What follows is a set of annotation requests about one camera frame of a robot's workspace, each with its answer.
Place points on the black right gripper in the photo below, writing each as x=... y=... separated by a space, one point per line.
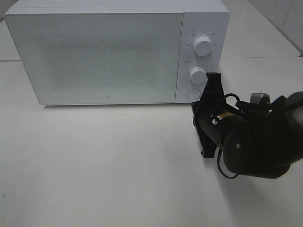
x=213 y=117

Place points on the round white door button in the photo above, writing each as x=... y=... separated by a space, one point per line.
x=193 y=94

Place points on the white microwave knob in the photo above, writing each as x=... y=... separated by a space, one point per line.
x=202 y=45
x=197 y=75

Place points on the white microwave door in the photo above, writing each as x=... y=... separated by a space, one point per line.
x=99 y=59

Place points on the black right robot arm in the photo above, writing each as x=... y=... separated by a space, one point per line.
x=259 y=138

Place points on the white microwave oven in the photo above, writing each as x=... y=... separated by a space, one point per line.
x=199 y=17

